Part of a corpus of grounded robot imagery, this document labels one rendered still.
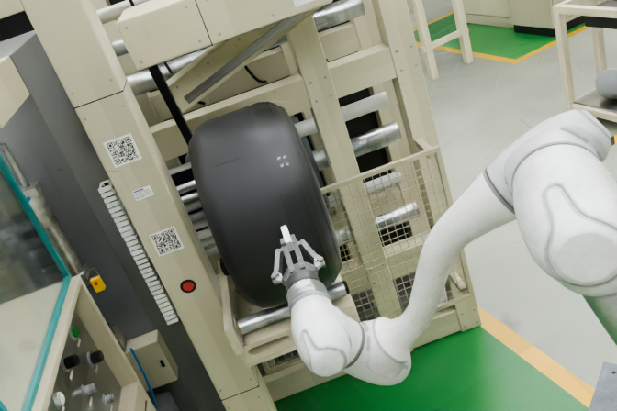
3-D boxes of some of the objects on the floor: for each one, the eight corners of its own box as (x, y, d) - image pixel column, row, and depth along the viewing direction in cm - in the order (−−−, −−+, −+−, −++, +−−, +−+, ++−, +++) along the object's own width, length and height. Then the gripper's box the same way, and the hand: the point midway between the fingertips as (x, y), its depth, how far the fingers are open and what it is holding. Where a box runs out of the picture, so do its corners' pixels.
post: (281, 521, 226) (-130, -292, 119) (276, 491, 238) (-101, -273, 131) (315, 508, 227) (-63, -313, 120) (308, 478, 239) (-41, -293, 132)
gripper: (329, 270, 134) (305, 209, 154) (272, 291, 134) (255, 227, 153) (338, 294, 138) (313, 231, 158) (282, 315, 138) (264, 249, 158)
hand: (287, 238), depth 153 cm, fingers closed
